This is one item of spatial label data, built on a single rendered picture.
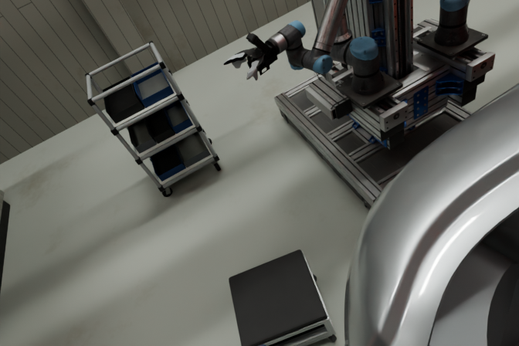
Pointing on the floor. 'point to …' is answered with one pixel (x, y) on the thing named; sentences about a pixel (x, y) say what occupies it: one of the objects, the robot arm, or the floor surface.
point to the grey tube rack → (154, 121)
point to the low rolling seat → (280, 304)
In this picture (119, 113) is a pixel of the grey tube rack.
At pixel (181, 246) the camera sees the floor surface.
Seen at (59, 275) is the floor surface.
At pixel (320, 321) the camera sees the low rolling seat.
